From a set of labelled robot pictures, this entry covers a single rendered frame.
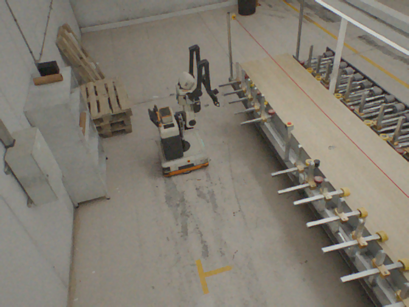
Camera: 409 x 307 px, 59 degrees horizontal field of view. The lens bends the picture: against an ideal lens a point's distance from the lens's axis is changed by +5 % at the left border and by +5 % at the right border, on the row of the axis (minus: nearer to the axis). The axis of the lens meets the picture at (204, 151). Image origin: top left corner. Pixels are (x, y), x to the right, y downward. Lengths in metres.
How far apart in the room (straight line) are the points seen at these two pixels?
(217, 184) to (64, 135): 2.03
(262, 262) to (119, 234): 1.74
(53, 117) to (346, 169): 3.10
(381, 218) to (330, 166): 0.70
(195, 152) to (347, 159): 2.04
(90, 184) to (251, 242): 2.16
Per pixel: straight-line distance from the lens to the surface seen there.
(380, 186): 3.69
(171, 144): 4.62
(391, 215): 3.47
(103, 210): 4.86
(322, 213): 3.60
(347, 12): 3.14
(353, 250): 3.29
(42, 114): 4.15
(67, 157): 4.47
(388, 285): 3.41
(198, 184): 4.80
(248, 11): 9.95
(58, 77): 4.50
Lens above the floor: 3.45
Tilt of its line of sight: 41 degrees down
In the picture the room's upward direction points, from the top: 8 degrees counter-clockwise
